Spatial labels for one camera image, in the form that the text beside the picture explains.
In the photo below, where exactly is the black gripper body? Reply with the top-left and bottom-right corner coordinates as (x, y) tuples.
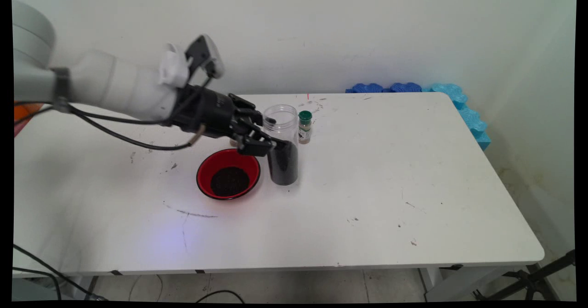
(172, 84), (240, 139)

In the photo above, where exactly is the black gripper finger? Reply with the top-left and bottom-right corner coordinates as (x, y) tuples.
(228, 93), (277, 127)
(230, 115), (276, 157)

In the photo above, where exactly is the clear plastic jar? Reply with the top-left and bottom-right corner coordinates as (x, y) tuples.
(262, 105), (300, 186)

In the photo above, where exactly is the black seeds heap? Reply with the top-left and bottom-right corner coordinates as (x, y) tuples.
(210, 167), (251, 197)
(268, 140), (299, 186)

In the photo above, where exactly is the red bowl with black rim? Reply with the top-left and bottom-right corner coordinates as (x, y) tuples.
(196, 149), (261, 201)

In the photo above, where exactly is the orange foam block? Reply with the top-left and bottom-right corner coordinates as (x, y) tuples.
(14, 102), (44, 121)

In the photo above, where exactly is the light blue foam mat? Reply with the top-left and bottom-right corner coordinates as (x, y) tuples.
(423, 83), (492, 151)

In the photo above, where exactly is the white table leg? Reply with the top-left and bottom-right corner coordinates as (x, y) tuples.
(419, 266), (543, 302)

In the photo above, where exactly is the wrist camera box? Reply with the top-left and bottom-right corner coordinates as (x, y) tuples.
(185, 34), (225, 80)

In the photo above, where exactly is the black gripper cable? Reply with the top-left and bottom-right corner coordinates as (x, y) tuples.
(14, 101), (206, 151)

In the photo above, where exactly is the black camera cable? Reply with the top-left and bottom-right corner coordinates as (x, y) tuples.
(64, 76), (216, 126)

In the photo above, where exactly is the black cable strap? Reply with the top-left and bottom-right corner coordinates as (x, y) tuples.
(51, 67), (72, 113)

